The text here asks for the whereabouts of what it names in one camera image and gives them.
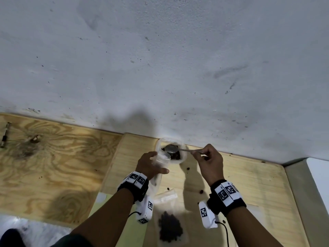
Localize person's right hand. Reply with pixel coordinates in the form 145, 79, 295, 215
191, 144, 224, 188

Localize person's left hand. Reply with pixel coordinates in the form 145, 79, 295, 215
135, 151, 170, 180

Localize clear zip plastic bag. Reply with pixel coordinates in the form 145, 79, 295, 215
153, 190, 190, 246
149, 151, 172, 201

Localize metal spoon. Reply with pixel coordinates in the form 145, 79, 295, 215
164, 144, 204, 155

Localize brown coffee beans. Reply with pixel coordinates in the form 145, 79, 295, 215
161, 148, 182, 160

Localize person's right forearm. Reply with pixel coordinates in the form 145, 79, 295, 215
226, 207, 283, 247

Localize person's left forearm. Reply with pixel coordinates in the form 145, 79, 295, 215
69, 188, 134, 247

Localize person's dark green shirt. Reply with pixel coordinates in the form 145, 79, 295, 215
50, 234, 93, 247

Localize black left wristband with markers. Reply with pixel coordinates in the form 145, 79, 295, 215
117, 171, 149, 203

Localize black wristband with markers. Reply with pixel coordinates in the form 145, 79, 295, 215
207, 179, 247, 216
117, 171, 149, 203

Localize translucent plastic bowl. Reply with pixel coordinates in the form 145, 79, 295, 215
156, 137, 190, 164

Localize black right wristband with markers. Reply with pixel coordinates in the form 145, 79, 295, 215
207, 179, 247, 216

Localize yellow-green backing sheet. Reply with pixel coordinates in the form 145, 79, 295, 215
88, 192, 147, 247

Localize plywood board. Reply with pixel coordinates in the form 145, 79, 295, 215
0, 113, 123, 228

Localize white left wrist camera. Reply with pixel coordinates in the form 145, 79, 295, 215
135, 194, 154, 225

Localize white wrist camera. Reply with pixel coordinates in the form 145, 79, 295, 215
135, 194, 154, 225
198, 200, 219, 229

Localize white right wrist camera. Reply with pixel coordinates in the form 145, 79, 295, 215
198, 200, 219, 229

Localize black right camera cable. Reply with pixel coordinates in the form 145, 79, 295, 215
215, 220, 230, 247

